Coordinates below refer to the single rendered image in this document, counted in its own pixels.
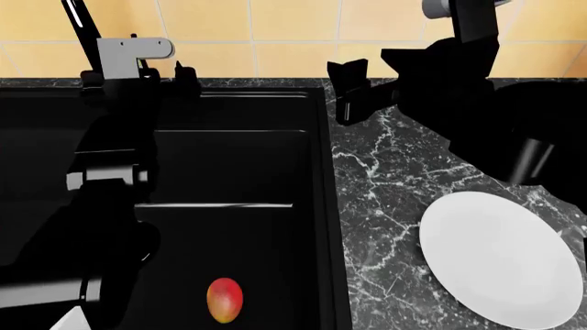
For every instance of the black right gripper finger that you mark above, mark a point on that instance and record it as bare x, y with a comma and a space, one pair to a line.
351, 110
351, 77

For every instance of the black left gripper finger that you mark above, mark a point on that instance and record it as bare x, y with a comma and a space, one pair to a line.
91, 80
187, 82

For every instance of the black sink faucet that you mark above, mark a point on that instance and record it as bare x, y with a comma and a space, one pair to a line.
85, 31

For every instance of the black kitchen sink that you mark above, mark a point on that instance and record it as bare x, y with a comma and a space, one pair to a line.
229, 165

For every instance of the red yellow mango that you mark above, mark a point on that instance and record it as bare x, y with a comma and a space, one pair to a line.
224, 299

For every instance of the white round plate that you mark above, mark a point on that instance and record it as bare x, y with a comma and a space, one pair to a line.
497, 261

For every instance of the white robot torso part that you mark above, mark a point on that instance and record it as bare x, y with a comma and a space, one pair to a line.
73, 321

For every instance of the grey left wrist camera bracket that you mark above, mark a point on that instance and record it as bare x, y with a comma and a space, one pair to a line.
124, 55

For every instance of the black grey right wrist camera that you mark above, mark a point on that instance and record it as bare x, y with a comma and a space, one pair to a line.
472, 17

